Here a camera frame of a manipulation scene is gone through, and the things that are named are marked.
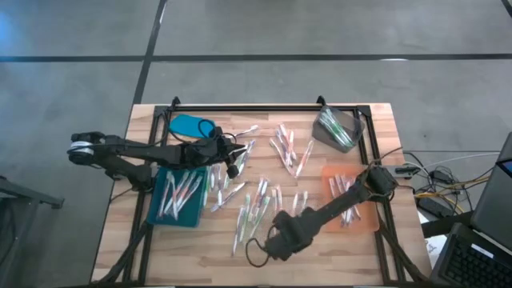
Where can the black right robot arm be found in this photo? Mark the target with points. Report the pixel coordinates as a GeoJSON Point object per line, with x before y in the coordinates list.
{"type": "Point", "coordinates": [348, 196]}

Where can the blue plastic lid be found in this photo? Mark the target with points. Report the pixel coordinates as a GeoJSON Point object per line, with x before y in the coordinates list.
{"type": "Point", "coordinates": [184, 126]}

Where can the cardboard box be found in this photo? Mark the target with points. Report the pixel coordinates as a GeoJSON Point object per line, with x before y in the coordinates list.
{"type": "Point", "coordinates": [368, 224]}

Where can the grey metal stand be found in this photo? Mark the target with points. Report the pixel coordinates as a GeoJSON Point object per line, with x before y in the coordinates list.
{"type": "Point", "coordinates": [32, 196]}

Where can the black power strip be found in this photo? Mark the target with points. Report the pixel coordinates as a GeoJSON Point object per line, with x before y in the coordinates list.
{"type": "Point", "coordinates": [434, 207]}

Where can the black table bracket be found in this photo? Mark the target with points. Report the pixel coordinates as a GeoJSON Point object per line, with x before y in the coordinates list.
{"type": "Point", "coordinates": [176, 101]}
{"type": "Point", "coordinates": [321, 100]}

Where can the white paper sheet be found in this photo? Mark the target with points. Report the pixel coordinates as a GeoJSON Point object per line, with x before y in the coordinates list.
{"type": "Point", "coordinates": [434, 245]}

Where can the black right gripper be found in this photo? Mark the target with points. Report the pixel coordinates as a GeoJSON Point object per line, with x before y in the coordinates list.
{"type": "Point", "coordinates": [292, 236]}

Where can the blue plastic bin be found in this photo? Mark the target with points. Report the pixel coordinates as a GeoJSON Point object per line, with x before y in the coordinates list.
{"type": "Point", "coordinates": [192, 218]}

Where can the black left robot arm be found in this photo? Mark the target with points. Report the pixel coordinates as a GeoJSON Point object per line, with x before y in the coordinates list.
{"type": "Point", "coordinates": [132, 150]}

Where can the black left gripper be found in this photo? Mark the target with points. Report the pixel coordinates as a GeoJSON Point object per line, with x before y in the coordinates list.
{"type": "Point", "coordinates": [204, 154]}

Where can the black power adapter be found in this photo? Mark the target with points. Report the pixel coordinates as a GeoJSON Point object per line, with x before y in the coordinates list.
{"type": "Point", "coordinates": [442, 176]}

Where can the small black hub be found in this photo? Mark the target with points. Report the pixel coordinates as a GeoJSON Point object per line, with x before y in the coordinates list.
{"type": "Point", "coordinates": [404, 170]}

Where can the grey plastic bin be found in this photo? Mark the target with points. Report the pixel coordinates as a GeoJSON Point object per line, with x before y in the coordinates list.
{"type": "Point", "coordinates": [320, 138]}

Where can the black metal floor frame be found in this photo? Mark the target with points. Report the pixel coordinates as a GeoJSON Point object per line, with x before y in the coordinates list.
{"type": "Point", "coordinates": [444, 226]}

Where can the black laptop computer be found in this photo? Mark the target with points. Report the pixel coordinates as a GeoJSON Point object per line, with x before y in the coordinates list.
{"type": "Point", "coordinates": [472, 264]}

